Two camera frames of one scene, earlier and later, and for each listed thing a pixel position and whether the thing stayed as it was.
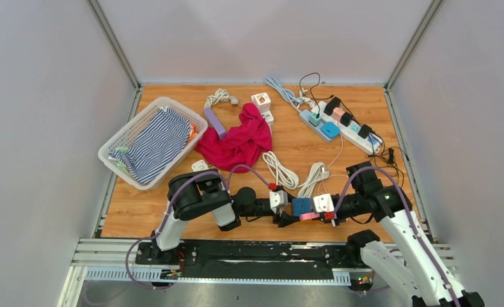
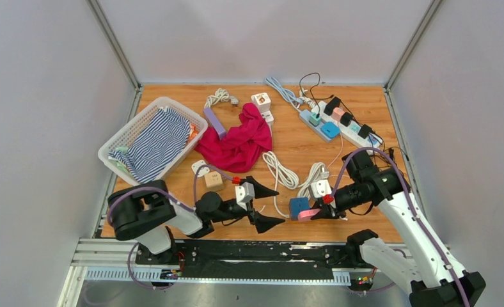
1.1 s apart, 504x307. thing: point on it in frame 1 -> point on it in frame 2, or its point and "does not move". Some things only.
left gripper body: [259, 209] -> [232, 212]
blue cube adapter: [301, 205] does not move
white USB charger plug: [199, 165] does not move
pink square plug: [309, 215] does not move
